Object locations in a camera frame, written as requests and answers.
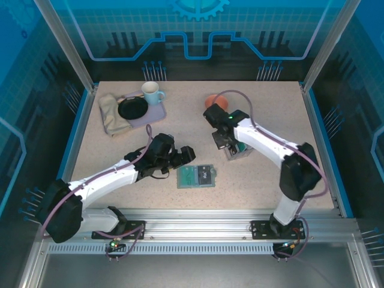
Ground black VIP card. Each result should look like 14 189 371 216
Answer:
197 170 211 186

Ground green card holder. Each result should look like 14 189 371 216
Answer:
176 164 218 190

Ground orange cup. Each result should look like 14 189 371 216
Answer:
205 94 229 110

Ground lavender plastic tray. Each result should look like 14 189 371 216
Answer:
103 91 167 134

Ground black round plate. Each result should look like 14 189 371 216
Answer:
117 96 149 120

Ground light blue mug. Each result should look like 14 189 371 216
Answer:
141 81 166 107

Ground beige folded cloth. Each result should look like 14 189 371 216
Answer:
98 92 133 137

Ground small connector with green light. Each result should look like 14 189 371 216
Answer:
278 239 302 251
108 238 126 252

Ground aluminium front frame rail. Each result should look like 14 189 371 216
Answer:
38 208 358 241

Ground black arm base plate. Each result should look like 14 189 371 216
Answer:
250 220 306 240
91 220 148 240

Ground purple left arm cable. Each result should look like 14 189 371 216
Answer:
40 124 154 262

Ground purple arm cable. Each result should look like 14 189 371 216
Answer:
40 124 154 262
209 89 328 262

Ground slotted metal cable strip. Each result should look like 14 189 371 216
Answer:
46 243 275 255

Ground aluminium side rail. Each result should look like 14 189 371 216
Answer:
301 85 346 218
49 85 98 218

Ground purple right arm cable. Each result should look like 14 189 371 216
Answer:
209 89 328 262

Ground aluminium frame post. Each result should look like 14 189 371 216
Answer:
32 0 98 91
301 0 361 92

